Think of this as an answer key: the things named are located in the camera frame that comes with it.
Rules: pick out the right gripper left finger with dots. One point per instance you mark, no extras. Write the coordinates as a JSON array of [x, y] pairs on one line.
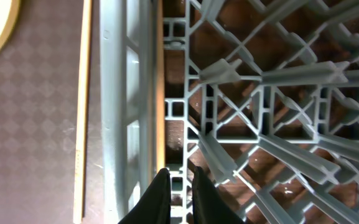
[[154, 206]]

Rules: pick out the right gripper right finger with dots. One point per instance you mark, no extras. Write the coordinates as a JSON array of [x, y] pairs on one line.
[[208, 206]]

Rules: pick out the wooden chopstick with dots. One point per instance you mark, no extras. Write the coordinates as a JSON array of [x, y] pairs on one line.
[[160, 103], [82, 113]]

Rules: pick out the grey dishwasher rack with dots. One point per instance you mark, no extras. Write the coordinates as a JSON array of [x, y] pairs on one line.
[[263, 94]]

